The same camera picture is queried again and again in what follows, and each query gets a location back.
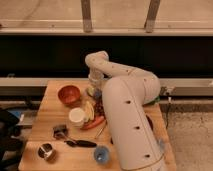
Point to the small blue bowl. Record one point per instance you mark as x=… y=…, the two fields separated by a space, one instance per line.
x=101 y=154

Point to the green plastic bin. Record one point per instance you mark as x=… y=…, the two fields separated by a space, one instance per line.
x=156 y=100

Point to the small dark metal cup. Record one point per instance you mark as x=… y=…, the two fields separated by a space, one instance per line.
x=60 y=131

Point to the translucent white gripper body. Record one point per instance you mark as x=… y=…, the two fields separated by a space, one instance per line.
x=94 y=85

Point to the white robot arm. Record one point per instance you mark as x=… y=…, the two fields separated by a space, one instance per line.
x=123 y=97

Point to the dark red grapes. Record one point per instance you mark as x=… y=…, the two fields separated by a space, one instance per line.
x=98 y=109

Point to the metal spoon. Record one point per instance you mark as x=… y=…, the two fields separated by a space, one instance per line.
x=100 y=131

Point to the crumpled grey-blue cloth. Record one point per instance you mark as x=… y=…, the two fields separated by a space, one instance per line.
x=161 y=145

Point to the orange carrot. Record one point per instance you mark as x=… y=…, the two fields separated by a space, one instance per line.
x=98 y=120

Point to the white cup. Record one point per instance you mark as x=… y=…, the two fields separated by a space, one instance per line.
x=77 y=117

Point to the yellow banana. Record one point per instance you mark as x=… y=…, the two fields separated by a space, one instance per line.
x=89 y=110

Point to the purple bowl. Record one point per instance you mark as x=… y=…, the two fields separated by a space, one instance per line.
x=150 y=122

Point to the blue sponge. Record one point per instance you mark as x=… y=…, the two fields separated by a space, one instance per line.
x=97 y=95

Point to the silver round tin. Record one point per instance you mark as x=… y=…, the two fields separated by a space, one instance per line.
x=47 y=152

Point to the red bowl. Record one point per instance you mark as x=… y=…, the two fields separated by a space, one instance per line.
x=69 y=94

